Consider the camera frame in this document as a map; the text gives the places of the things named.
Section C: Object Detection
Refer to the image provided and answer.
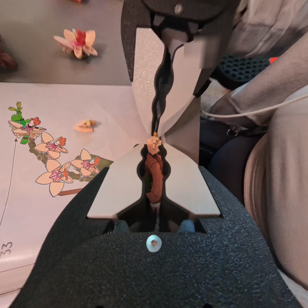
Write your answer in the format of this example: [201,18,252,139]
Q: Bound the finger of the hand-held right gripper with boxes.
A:
[156,43,202,137]
[131,27,169,141]

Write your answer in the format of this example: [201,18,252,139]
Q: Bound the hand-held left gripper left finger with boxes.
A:
[87,144,148,220]

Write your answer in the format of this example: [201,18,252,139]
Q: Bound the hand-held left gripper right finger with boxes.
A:
[161,144,221,216]

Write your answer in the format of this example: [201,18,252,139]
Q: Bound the brown brick branch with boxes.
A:
[144,153,165,205]

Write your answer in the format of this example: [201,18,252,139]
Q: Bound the cream petal brick with stud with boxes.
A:
[147,132,161,154]

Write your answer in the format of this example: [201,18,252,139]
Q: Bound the person's right forearm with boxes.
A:
[231,0,308,58]

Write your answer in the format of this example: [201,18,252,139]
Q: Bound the grey desk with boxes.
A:
[0,0,201,308]

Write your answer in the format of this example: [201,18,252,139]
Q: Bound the beige textured seat cover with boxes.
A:
[199,79,230,117]

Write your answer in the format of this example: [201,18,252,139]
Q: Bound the dark trousers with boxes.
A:
[199,117,268,201]

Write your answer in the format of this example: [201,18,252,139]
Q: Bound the blue honeycomb cushion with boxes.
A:
[211,54,272,91]

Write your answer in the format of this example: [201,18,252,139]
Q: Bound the cream and red brick flower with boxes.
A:
[53,28,98,60]

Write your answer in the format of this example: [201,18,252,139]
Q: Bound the flower instruction booklet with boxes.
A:
[0,82,154,273]

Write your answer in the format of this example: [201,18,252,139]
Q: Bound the dark brown brick piece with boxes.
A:
[0,35,19,73]

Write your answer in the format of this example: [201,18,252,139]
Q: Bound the white drawstring cord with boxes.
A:
[202,93,308,120]

